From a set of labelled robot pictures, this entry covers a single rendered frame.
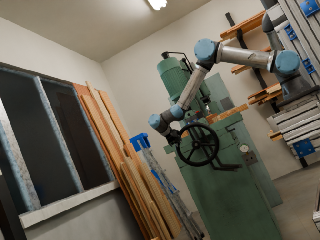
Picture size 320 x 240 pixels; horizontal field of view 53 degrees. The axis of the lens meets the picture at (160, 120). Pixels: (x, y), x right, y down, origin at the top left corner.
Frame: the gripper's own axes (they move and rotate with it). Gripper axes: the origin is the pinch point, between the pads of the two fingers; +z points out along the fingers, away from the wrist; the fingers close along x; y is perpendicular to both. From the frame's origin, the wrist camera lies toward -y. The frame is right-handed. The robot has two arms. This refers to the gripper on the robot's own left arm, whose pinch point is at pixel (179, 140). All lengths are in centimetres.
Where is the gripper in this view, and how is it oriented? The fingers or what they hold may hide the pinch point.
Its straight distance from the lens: 206.2
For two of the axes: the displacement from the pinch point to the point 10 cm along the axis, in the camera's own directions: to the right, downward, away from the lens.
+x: 8.2, -5.2, -2.3
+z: 4.9, 4.4, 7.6
